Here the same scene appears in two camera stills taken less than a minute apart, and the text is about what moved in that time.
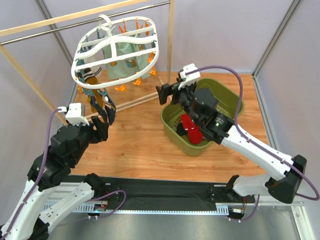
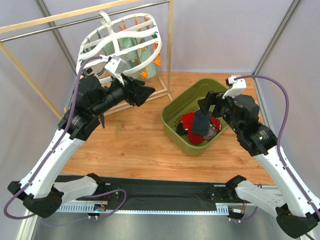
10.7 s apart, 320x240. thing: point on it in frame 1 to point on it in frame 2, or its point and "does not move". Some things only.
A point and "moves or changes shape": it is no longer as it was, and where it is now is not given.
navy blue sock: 110,110 moves or changes shape
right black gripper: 175,93 to 212,100
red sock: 195,132 does not move
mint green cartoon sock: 142,61 to 140,54
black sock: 180,129 does not move
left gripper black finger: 97,123 to 141,92
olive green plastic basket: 229,101 does not move
